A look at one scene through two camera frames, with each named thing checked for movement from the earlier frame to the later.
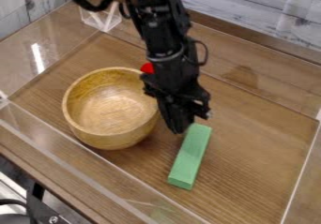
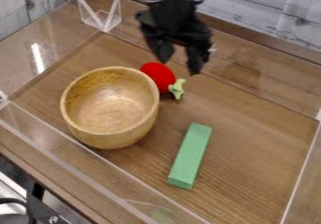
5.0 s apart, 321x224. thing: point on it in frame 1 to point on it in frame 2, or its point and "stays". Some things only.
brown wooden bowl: x=110 y=112 stays
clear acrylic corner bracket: x=104 y=20 stays
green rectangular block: x=191 y=156 stays
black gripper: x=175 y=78 to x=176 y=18
